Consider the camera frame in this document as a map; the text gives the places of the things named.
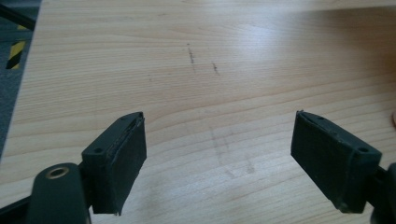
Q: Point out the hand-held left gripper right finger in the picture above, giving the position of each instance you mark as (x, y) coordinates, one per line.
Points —
(330, 161)

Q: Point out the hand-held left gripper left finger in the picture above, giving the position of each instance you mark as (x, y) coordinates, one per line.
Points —
(120, 165)

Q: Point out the yellow black hazard tape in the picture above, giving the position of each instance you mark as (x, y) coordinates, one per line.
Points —
(15, 54)

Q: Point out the black bar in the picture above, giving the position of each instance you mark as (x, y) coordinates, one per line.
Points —
(17, 17)

